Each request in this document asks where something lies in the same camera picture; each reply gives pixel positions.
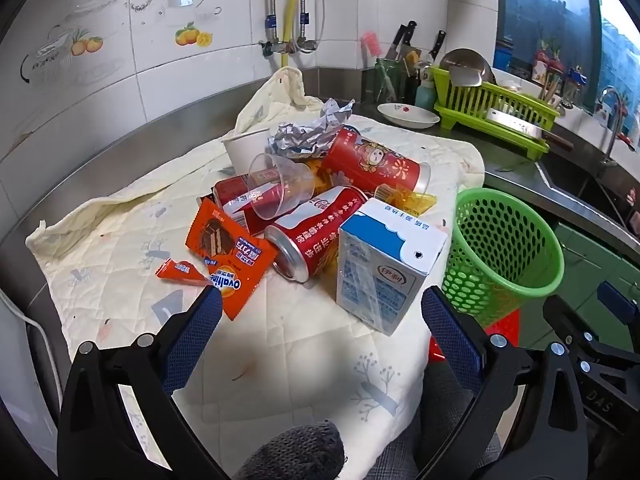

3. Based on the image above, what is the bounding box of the yellow transparent wrapper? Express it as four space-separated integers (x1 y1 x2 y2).
374 184 437 218

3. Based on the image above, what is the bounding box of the chrome faucet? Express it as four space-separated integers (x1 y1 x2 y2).
596 86 637 167

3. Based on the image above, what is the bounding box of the cream quilted blanket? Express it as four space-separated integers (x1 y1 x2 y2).
25 65 486 461

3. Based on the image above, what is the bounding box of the red and white drink can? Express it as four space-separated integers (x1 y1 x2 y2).
264 185 369 284

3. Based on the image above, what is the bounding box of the wooden-handled cleaver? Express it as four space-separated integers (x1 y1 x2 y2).
486 106 575 152

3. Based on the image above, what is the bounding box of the green cabinet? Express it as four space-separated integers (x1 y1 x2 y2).
547 220 640 321

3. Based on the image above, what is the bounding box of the blue-capped bottle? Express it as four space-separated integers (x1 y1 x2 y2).
565 66 590 106

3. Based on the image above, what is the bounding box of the red-top bottle with sprouts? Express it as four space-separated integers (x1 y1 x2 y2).
531 40 551 84
547 45 567 86

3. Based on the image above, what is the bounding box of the white cable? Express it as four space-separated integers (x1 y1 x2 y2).
0 287 58 366

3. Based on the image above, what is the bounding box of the small orange torn wrapper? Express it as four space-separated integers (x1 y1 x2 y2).
155 258 212 287

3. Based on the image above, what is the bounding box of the dented red soda can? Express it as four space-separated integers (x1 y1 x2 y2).
212 174 281 237

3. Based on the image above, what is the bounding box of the clear plastic cup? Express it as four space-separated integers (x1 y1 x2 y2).
248 152 316 221

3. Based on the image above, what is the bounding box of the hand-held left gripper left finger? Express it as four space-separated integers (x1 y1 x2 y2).
56 285 236 480

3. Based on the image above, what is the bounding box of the yellow gas hose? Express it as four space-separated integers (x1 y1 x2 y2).
281 0 312 70

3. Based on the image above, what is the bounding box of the stainless steel sink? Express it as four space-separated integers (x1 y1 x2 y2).
537 150 640 241

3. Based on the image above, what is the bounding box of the pink bottle brush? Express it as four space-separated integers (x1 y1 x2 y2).
361 31 384 61

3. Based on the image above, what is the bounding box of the red printed plastic cup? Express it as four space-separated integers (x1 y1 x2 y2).
317 126 432 197

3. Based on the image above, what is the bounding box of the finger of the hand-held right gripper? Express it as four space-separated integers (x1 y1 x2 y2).
599 281 640 331
543 294 602 356

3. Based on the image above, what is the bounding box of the wooden chopsticks bundle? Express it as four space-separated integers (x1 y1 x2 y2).
540 72 561 103

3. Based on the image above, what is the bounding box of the white shallow dish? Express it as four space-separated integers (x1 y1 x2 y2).
376 102 442 130

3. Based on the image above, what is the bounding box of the blue plastic bottle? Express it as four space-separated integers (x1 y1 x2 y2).
414 80 435 110

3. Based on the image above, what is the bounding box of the orange snack wrapper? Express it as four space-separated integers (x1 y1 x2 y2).
185 197 278 322

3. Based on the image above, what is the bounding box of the green plastic basket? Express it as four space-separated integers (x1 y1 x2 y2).
441 187 566 328

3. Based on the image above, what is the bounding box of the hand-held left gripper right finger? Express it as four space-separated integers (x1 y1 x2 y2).
417 286 593 480

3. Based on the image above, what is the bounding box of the metal pipe valve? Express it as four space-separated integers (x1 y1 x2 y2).
257 37 321 58

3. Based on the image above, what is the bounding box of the metal pot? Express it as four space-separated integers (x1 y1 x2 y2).
439 48 497 86

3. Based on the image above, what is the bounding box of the green dish rack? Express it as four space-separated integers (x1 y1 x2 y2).
429 64 562 161

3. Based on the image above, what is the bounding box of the white paper cup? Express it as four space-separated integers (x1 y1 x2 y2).
221 127 273 181

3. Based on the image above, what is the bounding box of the silver foil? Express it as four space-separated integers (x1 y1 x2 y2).
265 99 357 161

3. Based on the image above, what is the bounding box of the blue and white milk carton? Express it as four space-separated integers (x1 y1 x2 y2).
336 197 449 337

